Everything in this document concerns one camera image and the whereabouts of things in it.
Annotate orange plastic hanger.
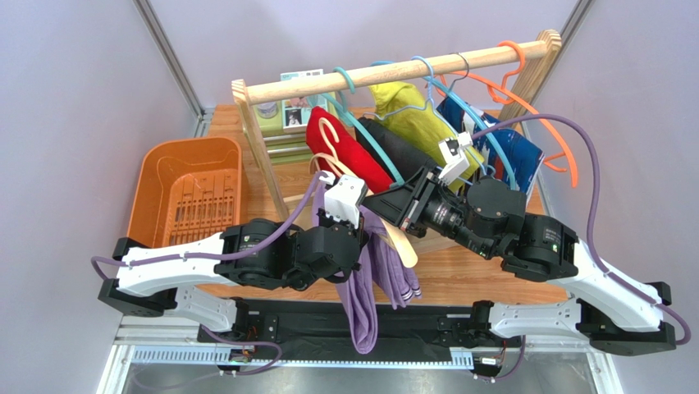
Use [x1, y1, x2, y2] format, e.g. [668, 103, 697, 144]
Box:
[451, 40, 579, 188]

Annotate black garment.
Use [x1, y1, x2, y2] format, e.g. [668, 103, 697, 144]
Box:
[358, 117, 438, 181]

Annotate red garment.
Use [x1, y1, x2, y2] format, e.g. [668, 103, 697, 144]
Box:
[306, 107, 393, 193]

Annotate purple trousers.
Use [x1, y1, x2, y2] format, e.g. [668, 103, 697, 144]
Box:
[336, 206, 423, 355]

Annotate beige wooden hanger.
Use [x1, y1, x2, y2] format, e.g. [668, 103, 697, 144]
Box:
[308, 117, 418, 268]

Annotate black wire hanger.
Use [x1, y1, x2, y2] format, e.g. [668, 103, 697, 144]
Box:
[446, 52, 472, 94]

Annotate orange plastic basket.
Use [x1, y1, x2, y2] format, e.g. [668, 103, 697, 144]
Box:
[127, 137, 249, 248]

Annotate light blue wire hanger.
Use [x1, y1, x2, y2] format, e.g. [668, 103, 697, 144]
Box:
[363, 55, 492, 181]

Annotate teal plastic hanger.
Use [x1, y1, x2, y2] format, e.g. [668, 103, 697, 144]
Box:
[320, 90, 404, 186]

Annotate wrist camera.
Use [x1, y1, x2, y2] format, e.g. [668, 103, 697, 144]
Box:
[438, 133, 473, 186]
[319, 171, 368, 229]

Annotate yellow-green garment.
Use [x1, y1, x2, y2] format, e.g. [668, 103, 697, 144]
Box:
[369, 81, 456, 167]

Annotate blue plastic hanger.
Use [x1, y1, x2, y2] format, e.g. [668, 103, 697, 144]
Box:
[425, 76, 518, 190]

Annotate blue patterned garment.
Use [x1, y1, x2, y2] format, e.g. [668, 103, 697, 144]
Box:
[437, 97, 544, 195]

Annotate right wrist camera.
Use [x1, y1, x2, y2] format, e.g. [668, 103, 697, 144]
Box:
[438, 133, 473, 186]

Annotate wooden clothes rack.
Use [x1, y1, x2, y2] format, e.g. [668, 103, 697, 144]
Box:
[231, 30, 563, 219]

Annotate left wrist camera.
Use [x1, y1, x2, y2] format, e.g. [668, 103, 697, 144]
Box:
[319, 171, 368, 229]

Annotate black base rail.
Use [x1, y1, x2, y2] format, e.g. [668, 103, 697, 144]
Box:
[197, 300, 526, 368]

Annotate green box with jar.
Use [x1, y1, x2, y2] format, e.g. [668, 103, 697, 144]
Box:
[254, 95, 336, 165]

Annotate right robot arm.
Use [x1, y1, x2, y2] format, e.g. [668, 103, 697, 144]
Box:
[363, 168, 678, 356]

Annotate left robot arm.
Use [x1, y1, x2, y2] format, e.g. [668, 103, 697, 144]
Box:
[98, 208, 367, 332]

